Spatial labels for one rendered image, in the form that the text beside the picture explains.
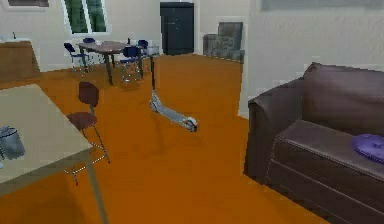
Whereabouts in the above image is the grey kick scooter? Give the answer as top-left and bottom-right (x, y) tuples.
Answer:
(145, 45), (199, 133)

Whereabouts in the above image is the grey armchair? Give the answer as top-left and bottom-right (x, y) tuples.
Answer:
(202, 21), (246, 63)

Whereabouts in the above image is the black cabinet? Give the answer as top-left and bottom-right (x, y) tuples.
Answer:
(159, 1), (195, 57)

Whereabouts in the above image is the dark red chair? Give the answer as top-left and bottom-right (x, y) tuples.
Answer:
(63, 81), (111, 187)

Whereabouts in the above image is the brown dining table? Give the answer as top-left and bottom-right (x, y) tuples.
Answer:
(76, 40), (145, 86)

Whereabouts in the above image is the dark brown leather sofa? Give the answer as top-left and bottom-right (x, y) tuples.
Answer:
(244, 61), (384, 224)

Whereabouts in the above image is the white framed window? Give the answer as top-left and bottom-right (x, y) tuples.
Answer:
(60, 0), (111, 36)

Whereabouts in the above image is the beige table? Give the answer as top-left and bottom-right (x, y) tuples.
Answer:
(0, 83), (110, 224)

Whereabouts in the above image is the purple cushion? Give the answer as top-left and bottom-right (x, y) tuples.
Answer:
(350, 133), (384, 164)

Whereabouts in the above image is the brown wooden counter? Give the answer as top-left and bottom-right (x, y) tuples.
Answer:
(0, 38), (42, 84)

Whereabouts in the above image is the framed wall picture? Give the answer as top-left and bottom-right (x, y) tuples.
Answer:
(2, 0), (51, 11)

